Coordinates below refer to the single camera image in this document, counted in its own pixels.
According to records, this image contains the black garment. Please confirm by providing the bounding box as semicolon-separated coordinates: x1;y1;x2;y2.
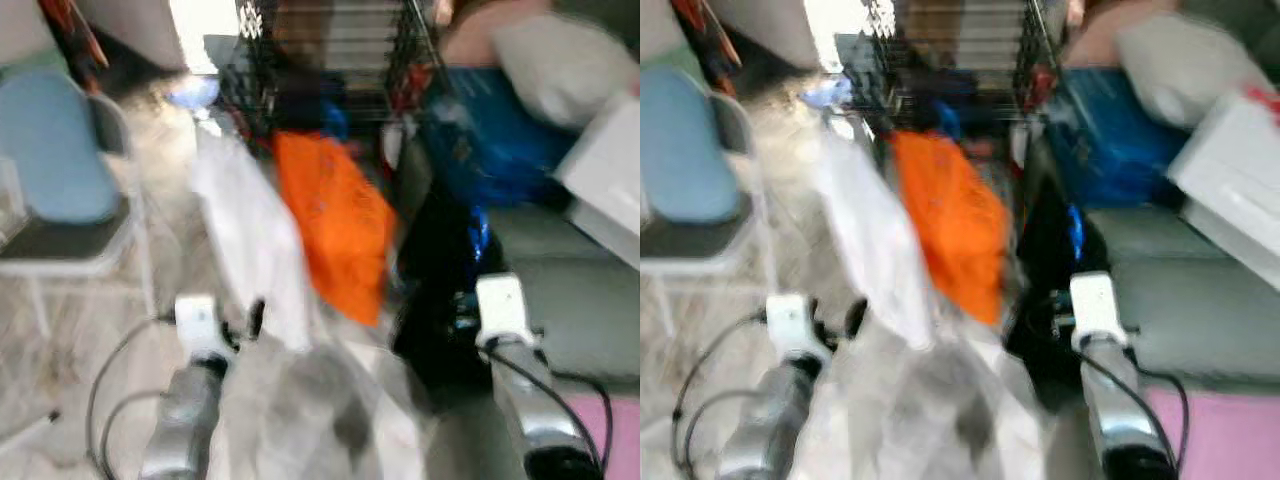
390;180;501;401
1005;175;1111;411

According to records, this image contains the orange t-shirt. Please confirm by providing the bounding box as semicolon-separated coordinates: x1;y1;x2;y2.
890;130;1013;326
272;130;399;326

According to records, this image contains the grey sofa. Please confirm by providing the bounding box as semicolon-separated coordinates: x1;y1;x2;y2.
1010;205;1280;396
385;200;641;396

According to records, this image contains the blue hard suitcase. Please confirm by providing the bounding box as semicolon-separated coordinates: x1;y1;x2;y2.
1040;65;1191;211
418;65;581;206

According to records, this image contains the white drawer cabinet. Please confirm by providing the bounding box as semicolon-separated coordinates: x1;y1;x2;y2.
553;95;641;266
1165;90;1280;291

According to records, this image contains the pink floor mat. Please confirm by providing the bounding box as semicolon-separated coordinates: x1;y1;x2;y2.
560;393;641;480
1145;388;1280;480

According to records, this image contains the blue floor mat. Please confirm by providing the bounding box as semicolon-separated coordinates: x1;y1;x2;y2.
165;75;221;111
800;75;851;109

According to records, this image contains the pale blue seat cushion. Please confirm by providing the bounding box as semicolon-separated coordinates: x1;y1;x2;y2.
640;65;746;226
0;68;126;226

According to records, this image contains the grey pillow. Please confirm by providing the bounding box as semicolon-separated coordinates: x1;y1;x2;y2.
490;15;641;131
1115;15;1271;131

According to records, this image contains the black metal drying rack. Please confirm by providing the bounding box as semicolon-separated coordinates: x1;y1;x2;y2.
865;0;1061;126
205;0;441;131

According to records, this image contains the pink cushion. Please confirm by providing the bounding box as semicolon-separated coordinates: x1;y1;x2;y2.
1065;0;1181;71
440;0;551;71

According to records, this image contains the red black umbrella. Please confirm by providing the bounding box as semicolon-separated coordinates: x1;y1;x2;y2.
670;0;746;69
38;0;106;69

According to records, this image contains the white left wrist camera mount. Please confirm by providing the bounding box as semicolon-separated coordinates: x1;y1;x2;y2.
765;293;826;363
175;295;233;361

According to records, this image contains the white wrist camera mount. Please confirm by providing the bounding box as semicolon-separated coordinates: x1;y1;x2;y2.
475;273;536;346
765;293;826;363
1070;272;1129;351
175;295;233;361

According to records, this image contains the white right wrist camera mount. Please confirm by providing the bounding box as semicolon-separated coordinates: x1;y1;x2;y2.
1070;272;1129;351
475;273;536;346

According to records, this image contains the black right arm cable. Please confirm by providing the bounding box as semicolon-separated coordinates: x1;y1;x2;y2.
480;345;613;471
1075;345;1193;471

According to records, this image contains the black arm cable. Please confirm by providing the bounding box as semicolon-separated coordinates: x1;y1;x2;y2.
1075;345;1193;471
672;310;769;480
480;345;613;471
85;312;179;480

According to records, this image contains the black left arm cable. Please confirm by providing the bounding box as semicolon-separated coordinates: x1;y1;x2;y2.
672;310;769;480
85;312;179;480

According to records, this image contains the white frame folding chair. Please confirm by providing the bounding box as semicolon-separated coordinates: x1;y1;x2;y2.
640;65;776;341
0;68;161;341

